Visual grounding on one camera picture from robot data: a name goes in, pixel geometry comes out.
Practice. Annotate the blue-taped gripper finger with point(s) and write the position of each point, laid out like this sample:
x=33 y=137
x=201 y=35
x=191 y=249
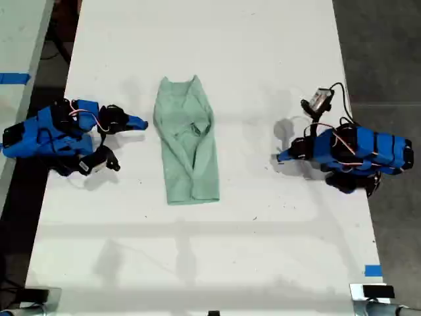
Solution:
x=288 y=152
x=291 y=157
x=138 y=120
x=135 y=126

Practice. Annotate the pale green T-shirt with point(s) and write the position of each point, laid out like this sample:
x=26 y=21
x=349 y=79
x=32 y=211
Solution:
x=187 y=148

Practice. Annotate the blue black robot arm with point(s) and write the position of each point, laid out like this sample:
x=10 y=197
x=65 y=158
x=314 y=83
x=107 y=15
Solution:
x=361 y=148
x=49 y=138

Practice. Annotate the long blue tape strip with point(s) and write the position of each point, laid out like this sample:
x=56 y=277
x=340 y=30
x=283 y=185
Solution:
x=14 y=79

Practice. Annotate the white side table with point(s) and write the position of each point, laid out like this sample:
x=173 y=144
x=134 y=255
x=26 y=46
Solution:
x=16 y=39

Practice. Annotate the short blue tape strip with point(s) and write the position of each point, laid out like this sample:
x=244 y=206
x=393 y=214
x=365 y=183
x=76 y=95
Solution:
x=373 y=271

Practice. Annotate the black box on silver plate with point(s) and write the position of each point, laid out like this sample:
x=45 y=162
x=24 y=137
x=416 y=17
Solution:
x=378 y=291

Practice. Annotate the grey metal pipe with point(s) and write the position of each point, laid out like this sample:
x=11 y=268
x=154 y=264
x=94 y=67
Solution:
x=381 y=308

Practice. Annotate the black box on grey plate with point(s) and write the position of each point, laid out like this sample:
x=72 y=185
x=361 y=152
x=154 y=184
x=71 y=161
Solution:
x=36 y=294

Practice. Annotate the black camera stalk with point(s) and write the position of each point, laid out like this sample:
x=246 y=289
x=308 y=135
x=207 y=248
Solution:
x=314 y=126

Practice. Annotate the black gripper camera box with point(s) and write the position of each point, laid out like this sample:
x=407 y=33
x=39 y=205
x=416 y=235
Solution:
x=318 y=101
x=95 y=163

